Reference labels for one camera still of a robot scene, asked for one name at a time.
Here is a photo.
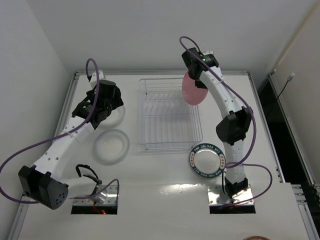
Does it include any pink plate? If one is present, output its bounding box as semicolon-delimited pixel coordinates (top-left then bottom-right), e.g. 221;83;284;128
182;71;208;106

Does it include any green rimmed white plate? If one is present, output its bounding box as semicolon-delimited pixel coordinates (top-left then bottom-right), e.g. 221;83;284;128
188;143;226;180

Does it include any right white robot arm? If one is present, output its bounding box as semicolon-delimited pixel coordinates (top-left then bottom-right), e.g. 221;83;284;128
181;47;257;198

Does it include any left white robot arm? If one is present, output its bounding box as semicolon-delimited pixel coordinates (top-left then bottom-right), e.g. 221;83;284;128
18;70;124;210

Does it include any near clear glass plate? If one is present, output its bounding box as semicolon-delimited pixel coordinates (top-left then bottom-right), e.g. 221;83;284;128
92;129;130;166

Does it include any brown bowl at edge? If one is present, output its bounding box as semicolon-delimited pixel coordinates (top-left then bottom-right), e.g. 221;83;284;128
243;235;270;240

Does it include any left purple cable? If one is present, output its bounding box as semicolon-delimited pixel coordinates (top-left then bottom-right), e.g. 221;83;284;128
0;58;120;205

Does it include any clear wire dish rack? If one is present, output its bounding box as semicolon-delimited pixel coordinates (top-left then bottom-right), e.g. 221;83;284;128
138;77;203;152

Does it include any black usb cable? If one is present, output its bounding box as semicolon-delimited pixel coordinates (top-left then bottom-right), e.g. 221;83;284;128
276;72;296;100

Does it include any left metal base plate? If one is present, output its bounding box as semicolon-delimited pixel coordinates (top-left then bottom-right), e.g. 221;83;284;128
72;184;118;207

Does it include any metal base plate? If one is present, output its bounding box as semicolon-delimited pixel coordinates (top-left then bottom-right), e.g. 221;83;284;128
72;184;118;207
207;185;254;207

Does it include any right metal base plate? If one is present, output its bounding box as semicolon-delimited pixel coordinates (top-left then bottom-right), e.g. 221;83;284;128
207;185;254;207

